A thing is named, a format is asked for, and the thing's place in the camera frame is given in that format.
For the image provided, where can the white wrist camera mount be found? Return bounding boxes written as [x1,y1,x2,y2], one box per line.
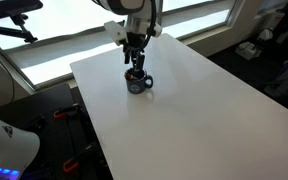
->
[103,20,129,47]

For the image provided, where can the black perforated mounting board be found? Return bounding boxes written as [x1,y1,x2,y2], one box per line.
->
[0,83,114,180]

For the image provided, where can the black orange bar clamp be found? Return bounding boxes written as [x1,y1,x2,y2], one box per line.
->
[53,104,82,121]
[62,142,100,174]

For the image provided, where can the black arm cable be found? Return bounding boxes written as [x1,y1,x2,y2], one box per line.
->
[139,0,159,52]

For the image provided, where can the black articulated camera stand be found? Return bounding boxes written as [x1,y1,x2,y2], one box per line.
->
[0,13,39,44]

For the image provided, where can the grey window frame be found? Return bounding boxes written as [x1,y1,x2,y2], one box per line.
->
[0,0,246,90]

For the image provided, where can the grey office chair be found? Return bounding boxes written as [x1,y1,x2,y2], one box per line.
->
[263,59,288,98]

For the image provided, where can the white device on floor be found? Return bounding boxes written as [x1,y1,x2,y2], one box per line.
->
[235,41,263,61]

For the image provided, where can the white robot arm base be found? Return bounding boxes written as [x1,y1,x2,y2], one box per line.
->
[0,110,41,180]

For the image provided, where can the red and white marker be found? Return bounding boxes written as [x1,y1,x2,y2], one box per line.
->
[125,73,139,81]

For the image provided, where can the thin black camera cable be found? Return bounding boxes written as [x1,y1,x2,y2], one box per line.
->
[0,19,17,105]

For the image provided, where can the dark blue speckled mug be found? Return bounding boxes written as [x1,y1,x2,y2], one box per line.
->
[124,67,154,95]

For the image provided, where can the black camera on mount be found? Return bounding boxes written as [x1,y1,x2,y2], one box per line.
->
[0,0,44,21]

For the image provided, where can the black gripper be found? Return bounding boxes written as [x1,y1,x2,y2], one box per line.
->
[121,31,149,73]

